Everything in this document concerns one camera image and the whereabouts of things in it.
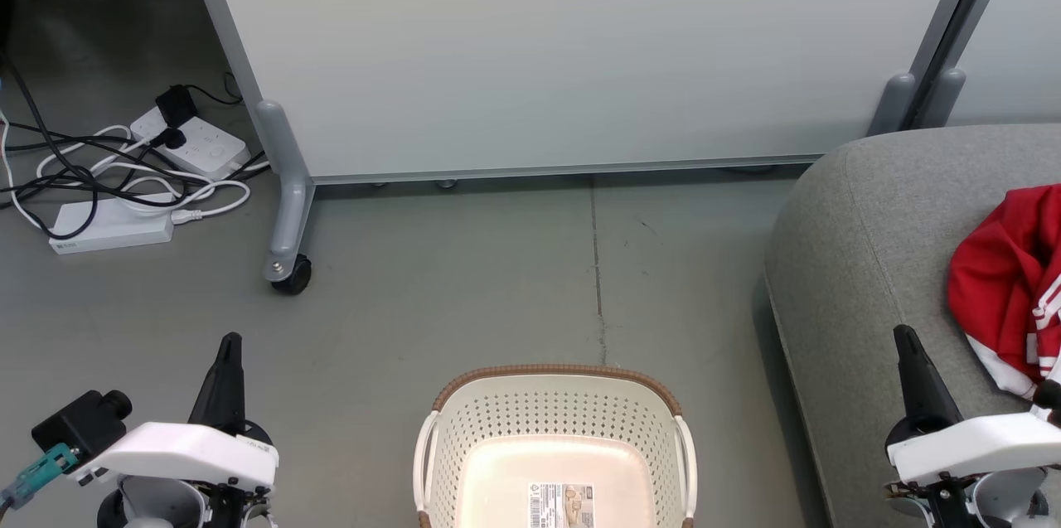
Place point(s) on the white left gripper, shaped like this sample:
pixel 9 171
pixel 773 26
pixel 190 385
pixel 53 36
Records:
pixel 182 453

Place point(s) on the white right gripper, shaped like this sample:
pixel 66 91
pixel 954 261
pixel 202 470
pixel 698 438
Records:
pixel 978 445

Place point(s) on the red garment with white trim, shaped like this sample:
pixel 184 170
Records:
pixel 999 288

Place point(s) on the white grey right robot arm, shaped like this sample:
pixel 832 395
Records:
pixel 1007 501

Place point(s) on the cream perforated laundry basket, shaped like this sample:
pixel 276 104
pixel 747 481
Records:
pixel 555 428

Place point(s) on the printed basket label sticker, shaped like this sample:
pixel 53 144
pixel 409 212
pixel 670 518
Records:
pixel 561 506

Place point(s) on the black caster wheel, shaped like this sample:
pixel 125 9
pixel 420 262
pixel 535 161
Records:
pixel 294 275

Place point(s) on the grey fabric sofa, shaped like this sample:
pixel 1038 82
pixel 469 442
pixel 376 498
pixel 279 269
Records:
pixel 870 263

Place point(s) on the white square-socket power strip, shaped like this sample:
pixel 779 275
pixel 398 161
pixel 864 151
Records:
pixel 207 148

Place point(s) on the black round plug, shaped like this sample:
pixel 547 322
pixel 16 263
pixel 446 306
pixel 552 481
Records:
pixel 170 138

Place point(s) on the black power adapter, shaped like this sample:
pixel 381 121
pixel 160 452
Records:
pixel 176 105

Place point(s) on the narrow white partition panel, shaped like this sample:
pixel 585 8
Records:
pixel 1015 14

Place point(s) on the large white partition panel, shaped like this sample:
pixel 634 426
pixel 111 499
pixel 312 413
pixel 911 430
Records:
pixel 564 39

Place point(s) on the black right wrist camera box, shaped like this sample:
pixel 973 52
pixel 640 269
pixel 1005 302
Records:
pixel 1048 400

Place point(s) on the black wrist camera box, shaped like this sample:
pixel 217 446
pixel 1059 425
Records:
pixel 79 424
pixel 1048 400

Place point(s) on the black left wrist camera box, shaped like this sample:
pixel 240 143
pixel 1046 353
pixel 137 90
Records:
pixel 79 424

